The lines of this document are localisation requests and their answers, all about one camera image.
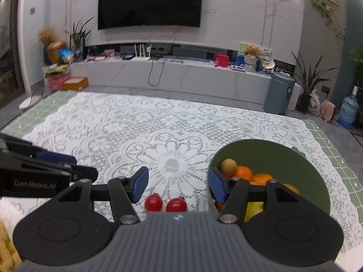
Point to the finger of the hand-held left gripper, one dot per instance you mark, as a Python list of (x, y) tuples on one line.
[(54, 157), (85, 173)]

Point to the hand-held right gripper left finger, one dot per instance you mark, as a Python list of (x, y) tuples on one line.
[(140, 182)]

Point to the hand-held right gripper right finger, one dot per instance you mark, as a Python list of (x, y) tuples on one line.
[(217, 185)]

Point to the brown longan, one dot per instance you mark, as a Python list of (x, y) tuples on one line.
[(228, 167)]

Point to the red cherry tomato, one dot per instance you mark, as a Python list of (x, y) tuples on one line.
[(176, 204), (153, 203)]

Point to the green colander bowl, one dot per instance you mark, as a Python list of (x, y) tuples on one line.
[(283, 158)]

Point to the green checked table mat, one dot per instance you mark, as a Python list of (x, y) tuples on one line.
[(54, 100)]

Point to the white lace tablecloth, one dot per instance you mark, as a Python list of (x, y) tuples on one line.
[(141, 124)]

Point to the white round floor scale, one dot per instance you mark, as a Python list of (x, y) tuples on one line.
[(29, 102)]

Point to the yellow fluffy cloth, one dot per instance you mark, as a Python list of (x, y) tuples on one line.
[(7, 246)]

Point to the pink box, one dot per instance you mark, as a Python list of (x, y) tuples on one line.
[(58, 82)]

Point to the orange cardboard box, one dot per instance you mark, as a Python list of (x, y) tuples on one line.
[(75, 83)]

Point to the stack of colourful packets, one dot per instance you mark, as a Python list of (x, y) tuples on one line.
[(55, 69)]

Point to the blue snack bag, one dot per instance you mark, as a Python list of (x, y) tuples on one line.
[(66, 55)]

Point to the golden vase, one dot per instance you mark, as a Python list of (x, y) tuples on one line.
[(55, 52)]

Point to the grey trash bin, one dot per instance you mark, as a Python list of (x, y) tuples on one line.
[(279, 93)]

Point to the white marble tv console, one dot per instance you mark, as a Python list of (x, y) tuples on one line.
[(184, 76)]

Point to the pink picture card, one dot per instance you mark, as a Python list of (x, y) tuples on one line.
[(109, 52)]

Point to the dried yellow flowers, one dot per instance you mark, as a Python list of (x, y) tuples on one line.
[(46, 34)]

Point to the black set-top box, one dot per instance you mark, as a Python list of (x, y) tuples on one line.
[(128, 57)]

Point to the red box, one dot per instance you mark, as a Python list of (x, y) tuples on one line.
[(221, 60)]

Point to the green plant in vase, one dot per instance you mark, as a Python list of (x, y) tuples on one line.
[(79, 34)]

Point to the white plastic bag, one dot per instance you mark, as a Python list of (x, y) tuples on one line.
[(314, 104)]

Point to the blue box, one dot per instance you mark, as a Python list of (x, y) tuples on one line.
[(239, 61)]

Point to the white router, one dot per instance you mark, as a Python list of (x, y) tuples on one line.
[(141, 53)]

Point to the white cap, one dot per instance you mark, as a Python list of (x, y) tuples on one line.
[(268, 65)]

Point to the pink heater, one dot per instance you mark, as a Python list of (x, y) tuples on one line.
[(327, 110)]

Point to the plush bear bouquet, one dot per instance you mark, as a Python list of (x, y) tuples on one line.
[(250, 55)]

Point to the long-leaved potted plant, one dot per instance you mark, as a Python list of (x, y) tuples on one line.
[(307, 82)]

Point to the blue water bottle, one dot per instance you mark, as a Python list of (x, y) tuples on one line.
[(348, 110)]

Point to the black television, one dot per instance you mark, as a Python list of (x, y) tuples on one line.
[(150, 2)]

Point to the leafy green plant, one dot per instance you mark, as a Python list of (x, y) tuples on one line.
[(358, 70)]

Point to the hanging ivy vine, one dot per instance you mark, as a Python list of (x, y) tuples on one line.
[(326, 14)]

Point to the wall socket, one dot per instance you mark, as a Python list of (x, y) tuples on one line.
[(325, 88)]

